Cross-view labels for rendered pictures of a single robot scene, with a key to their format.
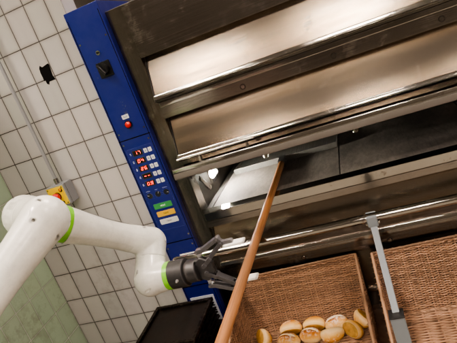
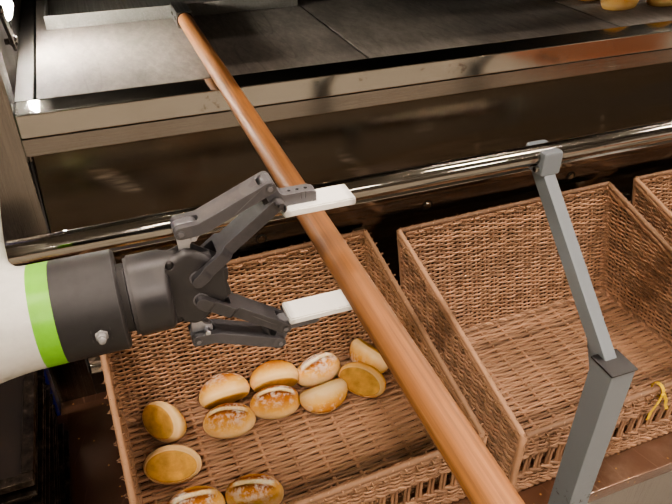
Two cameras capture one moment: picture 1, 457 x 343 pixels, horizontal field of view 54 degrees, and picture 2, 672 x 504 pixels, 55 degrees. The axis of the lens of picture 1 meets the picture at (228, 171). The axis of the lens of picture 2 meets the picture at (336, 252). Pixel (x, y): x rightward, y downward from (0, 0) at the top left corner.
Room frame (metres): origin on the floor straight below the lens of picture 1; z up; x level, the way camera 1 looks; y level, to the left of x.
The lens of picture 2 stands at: (0.86, 0.38, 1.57)
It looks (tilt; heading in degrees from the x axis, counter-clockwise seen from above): 35 degrees down; 321
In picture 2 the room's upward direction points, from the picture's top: straight up
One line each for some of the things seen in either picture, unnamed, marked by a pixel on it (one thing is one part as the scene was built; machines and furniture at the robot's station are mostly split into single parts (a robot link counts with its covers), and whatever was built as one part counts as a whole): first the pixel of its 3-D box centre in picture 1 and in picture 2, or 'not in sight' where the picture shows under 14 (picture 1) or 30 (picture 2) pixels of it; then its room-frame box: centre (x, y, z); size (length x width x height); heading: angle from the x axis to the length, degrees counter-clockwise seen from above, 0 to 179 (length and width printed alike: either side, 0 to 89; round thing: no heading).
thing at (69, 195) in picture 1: (62, 193); not in sight; (2.04, 0.75, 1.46); 0.10 x 0.07 x 0.10; 71
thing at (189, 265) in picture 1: (201, 268); (177, 286); (1.32, 0.19, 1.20); 0.09 x 0.07 x 0.08; 71
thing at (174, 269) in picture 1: (181, 272); (94, 301); (1.35, 0.26, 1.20); 0.12 x 0.06 x 0.09; 161
